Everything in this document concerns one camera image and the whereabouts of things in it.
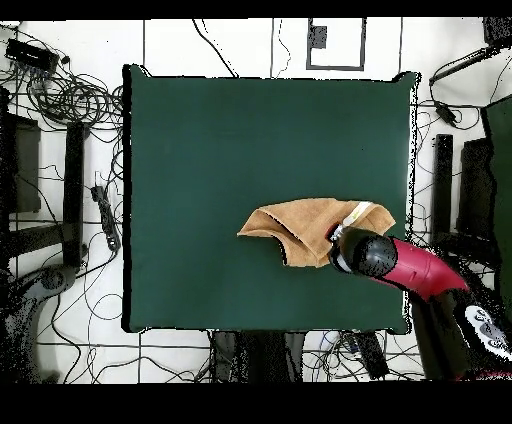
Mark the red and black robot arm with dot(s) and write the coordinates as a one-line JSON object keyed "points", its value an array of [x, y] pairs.
{"points": [[420, 268]]}

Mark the tan terry towel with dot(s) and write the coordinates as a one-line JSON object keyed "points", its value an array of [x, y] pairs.
{"points": [[304, 228]]}

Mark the black stand base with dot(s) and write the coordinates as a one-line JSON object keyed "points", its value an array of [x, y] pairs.
{"points": [[52, 278]]}

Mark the dark green table cloth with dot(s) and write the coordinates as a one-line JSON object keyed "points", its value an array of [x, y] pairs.
{"points": [[240, 140]]}

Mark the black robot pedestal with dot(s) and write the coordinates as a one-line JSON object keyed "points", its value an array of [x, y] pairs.
{"points": [[256, 356]]}

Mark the black power strip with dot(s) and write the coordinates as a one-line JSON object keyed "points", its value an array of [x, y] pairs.
{"points": [[104, 216], [370, 356]]}

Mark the black electronics box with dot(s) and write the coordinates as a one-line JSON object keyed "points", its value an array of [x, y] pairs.
{"points": [[32, 54]]}

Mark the black power adapter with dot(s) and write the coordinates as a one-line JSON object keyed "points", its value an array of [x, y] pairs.
{"points": [[446, 114]]}

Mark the grey rectangular frame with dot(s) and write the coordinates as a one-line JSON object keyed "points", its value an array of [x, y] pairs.
{"points": [[363, 44]]}

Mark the black upright bar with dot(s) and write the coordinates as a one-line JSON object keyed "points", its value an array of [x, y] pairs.
{"points": [[74, 192], [442, 188]]}

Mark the black flat panel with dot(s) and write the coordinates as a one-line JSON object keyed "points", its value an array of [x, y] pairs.
{"points": [[474, 188], [24, 168]]}

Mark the black rod with head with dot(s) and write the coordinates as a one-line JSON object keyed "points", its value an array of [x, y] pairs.
{"points": [[498, 32]]}

